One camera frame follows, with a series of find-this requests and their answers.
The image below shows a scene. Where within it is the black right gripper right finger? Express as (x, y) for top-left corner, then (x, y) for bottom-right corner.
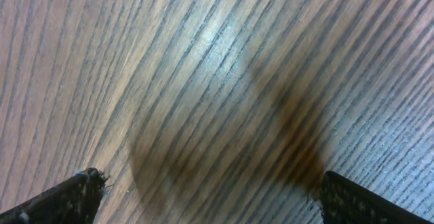
(320, 170), (431, 224)

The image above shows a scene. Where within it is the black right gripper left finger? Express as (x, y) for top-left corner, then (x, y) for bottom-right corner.
(1, 168), (109, 224)

